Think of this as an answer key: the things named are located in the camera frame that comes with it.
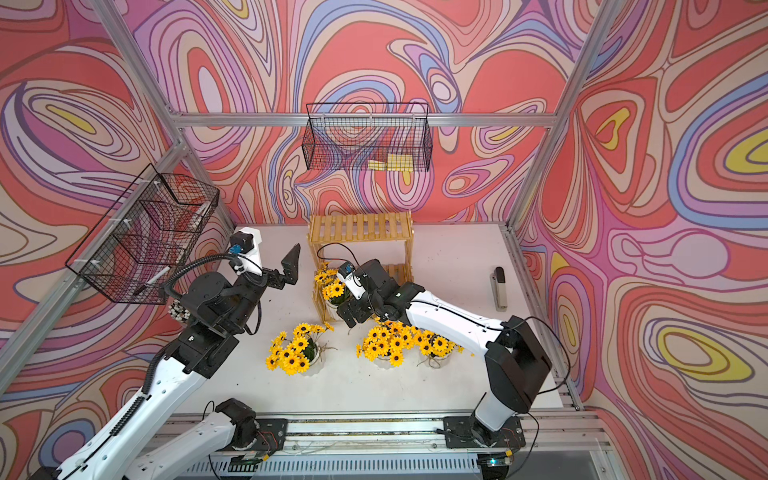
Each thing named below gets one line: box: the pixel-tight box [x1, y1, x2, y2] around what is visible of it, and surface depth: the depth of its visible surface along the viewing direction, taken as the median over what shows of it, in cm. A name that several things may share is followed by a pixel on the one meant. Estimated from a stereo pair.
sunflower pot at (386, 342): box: [355, 316, 421, 369], surface depth 75 cm
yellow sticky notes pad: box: [367, 154, 413, 172], surface depth 86 cm
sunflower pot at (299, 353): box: [265, 321, 337, 377], surface depth 74 cm
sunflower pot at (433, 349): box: [411, 327, 465, 369], surface depth 77 cm
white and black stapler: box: [490, 266, 508, 312], surface depth 100 cm
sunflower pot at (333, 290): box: [314, 262, 352, 321], surface depth 83 cm
